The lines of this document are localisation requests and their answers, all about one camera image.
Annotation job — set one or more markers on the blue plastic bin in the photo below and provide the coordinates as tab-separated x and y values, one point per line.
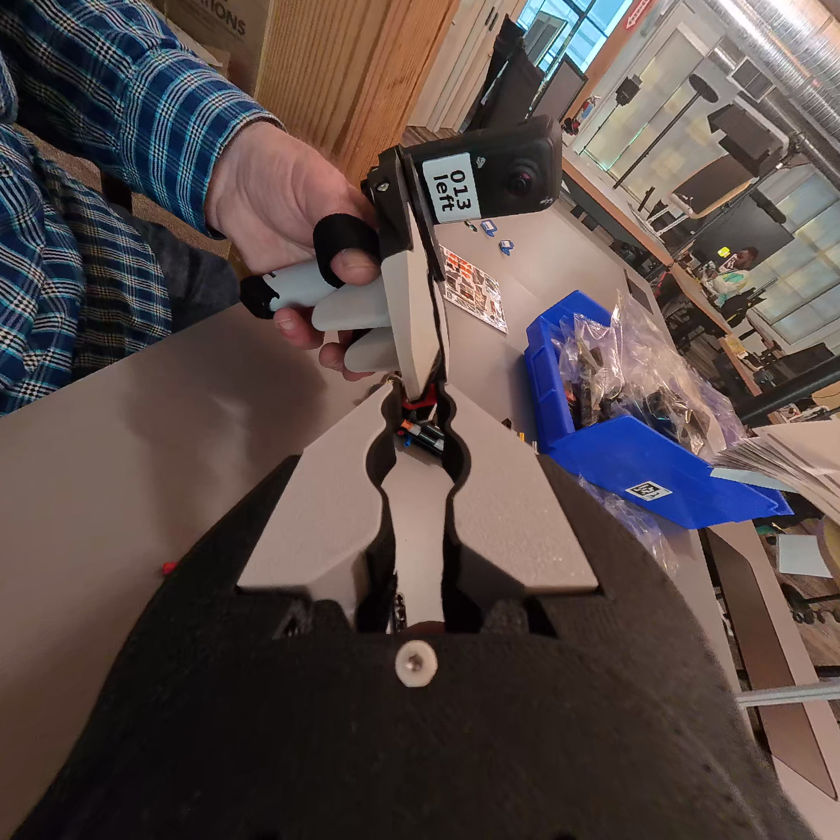
643	459

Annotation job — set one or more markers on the person's left forearm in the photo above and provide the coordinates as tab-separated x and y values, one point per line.
131	85

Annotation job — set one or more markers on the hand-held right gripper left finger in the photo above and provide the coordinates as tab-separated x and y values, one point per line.
321	518

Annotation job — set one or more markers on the cardboard box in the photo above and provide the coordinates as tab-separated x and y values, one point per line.
223	33

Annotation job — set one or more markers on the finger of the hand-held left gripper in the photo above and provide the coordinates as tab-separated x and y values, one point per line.
407	315
442	328

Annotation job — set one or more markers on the light blue paper sheet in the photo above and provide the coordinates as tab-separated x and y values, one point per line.
804	556

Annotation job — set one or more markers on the lego sticker sheet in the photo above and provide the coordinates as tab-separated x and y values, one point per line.
476	292

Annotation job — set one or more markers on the long black lego model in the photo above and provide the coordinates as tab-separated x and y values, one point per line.
420	433

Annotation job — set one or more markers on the wooden cabinet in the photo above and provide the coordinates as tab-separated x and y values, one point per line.
341	72

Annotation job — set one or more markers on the pile of clear plastic bags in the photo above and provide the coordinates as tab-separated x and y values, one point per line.
643	367

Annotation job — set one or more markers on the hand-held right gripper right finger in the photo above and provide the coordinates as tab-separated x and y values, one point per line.
518	525

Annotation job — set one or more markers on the person's plaid shirt torso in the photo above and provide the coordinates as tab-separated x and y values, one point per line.
65	295

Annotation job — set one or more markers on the person's left hand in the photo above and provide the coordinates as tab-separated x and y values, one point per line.
275	190

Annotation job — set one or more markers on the metal rod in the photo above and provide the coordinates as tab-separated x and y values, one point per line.
794	692

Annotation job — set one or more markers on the person's dark trousers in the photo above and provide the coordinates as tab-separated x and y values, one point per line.
190	275

